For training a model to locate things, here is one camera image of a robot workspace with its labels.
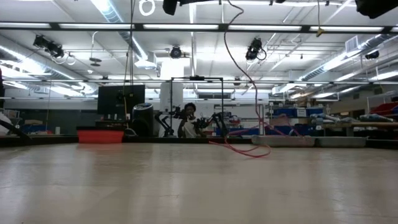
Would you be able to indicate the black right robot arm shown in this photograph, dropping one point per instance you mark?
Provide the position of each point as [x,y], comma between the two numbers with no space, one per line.
[376,7]

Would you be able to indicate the background black robot arm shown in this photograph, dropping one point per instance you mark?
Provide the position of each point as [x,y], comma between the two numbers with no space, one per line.
[166,124]
[219,119]

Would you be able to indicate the black monitor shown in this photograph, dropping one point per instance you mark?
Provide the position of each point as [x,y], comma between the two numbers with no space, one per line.
[118,99]

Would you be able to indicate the person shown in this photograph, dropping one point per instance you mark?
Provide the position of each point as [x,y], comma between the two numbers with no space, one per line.
[189,127]

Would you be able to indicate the red plastic bin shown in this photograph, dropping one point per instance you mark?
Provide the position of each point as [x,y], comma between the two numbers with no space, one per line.
[99,137]

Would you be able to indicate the blue storage bin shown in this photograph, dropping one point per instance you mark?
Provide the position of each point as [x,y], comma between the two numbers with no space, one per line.
[286,112]

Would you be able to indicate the wooden table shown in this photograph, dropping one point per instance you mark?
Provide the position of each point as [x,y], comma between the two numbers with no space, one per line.
[360,124]

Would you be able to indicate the red storage bin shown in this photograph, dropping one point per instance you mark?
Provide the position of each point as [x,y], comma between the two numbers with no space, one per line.
[385,109]

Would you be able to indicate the black overhead camera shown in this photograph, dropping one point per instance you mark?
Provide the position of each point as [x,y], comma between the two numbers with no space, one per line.
[49,46]
[253,49]
[175,52]

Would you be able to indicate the background black frame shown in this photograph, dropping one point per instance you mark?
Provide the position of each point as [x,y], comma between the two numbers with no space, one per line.
[171,102]

